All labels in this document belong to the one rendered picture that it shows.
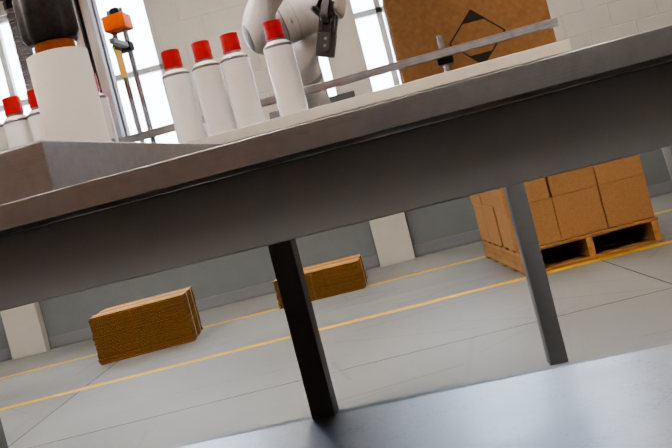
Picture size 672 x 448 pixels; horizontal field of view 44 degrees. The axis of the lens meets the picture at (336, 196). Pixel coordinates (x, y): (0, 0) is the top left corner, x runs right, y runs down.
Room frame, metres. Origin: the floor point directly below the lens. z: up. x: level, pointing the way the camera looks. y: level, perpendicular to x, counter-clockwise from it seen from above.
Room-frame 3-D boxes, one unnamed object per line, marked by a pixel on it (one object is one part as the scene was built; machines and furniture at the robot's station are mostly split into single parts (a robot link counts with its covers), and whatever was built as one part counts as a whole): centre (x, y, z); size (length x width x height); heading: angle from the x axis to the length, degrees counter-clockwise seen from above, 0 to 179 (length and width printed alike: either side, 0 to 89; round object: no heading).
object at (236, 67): (1.48, 0.12, 0.98); 0.05 x 0.05 x 0.20
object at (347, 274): (6.14, 0.26, 0.10); 0.64 x 0.52 x 0.20; 86
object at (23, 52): (1.64, 0.53, 1.18); 0.04 x 0.04 x 0.21
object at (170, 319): (5.68, 1.47, 0.16); 0.64 x 0.53 x 0.31; 93
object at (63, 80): (1.23, 0.35, 1.03); 0.09 x 0.09 x 0.30
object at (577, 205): (5.25, -1.32, 0.45); 1.20 x 0.83 x 0.89; 0
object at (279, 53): (1.46, 0.03, 0.98); 0.05 x 0.05 x 0.20
